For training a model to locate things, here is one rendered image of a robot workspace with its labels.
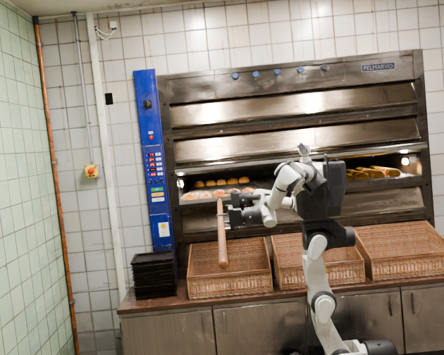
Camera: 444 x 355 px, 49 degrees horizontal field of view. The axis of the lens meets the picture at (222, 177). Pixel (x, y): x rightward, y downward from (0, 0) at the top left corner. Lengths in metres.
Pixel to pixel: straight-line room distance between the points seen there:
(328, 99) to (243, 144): 0.70
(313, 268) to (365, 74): 1.62
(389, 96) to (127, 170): 1.99
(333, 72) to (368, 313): 1.70
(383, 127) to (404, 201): 0.56
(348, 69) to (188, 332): 2.16
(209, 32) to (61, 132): 1.30
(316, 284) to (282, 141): 1.22
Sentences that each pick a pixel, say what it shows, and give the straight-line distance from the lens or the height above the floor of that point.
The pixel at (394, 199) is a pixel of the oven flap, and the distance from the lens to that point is 3.83.
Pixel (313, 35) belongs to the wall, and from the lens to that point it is 3.72.
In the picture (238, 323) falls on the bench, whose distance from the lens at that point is 3.25.
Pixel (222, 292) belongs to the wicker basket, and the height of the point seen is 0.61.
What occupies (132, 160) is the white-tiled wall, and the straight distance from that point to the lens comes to 3.64.
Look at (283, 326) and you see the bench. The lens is 3.28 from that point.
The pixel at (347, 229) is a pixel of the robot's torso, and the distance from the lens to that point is 2.81.
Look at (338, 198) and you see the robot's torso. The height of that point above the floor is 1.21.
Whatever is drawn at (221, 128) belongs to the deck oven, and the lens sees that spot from 3.58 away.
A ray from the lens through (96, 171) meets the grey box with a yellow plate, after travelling 3.62.
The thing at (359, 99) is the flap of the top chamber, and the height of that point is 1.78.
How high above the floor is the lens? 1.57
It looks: 4 degrees down
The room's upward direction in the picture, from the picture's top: 6 degrees counter-clockwise
